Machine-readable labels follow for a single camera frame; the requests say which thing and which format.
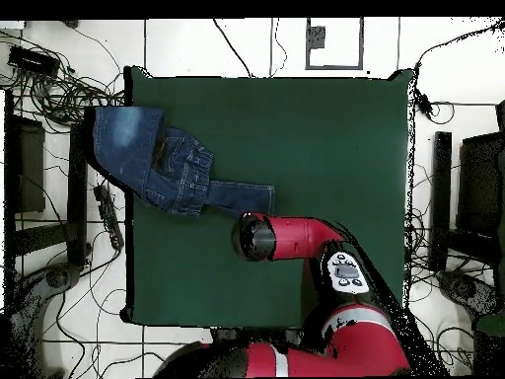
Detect blue denim jeans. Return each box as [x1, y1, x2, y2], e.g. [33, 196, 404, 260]
[92, 105, 276, 219]

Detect dark green table cloth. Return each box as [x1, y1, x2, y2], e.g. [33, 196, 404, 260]
[119, 66, 415, 332]

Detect black power strip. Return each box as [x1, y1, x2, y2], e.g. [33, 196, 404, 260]
[93, 184, 125, 251]

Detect dark grey square plate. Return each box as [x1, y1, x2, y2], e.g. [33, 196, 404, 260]
[307, 25, 327, 49]

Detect black upright bar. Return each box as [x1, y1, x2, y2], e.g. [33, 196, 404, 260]
[428, 130, 454, 272]

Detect grey wheeled base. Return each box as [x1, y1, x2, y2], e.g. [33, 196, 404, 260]
[0, 262, 84, 379]

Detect dark wheeled base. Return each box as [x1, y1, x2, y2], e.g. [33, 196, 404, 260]
[435, 269, 502, 317]

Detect black chair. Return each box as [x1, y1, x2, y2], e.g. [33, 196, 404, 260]
[456, 100, 505, 269]

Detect black electronics box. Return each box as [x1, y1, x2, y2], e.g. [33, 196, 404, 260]
[7, 44, 61, 78]

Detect thin black cable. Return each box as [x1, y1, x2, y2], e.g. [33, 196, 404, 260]
[212, 18, 253, 78]
[270, 17, 288, 78]

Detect black metal frame stand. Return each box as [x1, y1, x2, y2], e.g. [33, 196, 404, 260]
[3, 90, 94, 277]

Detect black cable with adapter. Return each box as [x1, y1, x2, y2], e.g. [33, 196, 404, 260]
[412, 23, 505, 123]

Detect tangled black cable bundle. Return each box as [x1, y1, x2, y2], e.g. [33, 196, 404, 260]
[7, 31, 126, 137]

